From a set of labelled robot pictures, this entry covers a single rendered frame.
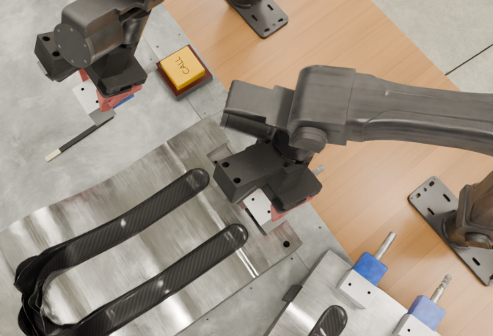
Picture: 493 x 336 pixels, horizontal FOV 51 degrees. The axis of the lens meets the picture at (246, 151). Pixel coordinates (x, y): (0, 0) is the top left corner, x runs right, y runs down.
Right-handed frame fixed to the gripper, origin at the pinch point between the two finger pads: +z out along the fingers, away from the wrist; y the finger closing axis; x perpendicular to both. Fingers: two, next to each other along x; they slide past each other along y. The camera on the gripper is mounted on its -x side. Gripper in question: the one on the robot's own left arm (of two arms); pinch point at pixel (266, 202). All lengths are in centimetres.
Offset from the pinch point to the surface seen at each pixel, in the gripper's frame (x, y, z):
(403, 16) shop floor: 124, -61, 45
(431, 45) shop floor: 126, -46, 47
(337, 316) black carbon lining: 4.9, 17.7, 11.4
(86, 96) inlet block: -15.9, -27.3, -2.5
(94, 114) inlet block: -15.7, -24.9, -0.9
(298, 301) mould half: 0.7, 12.5, 11.4
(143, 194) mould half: -12.7, -13.5, 7.6
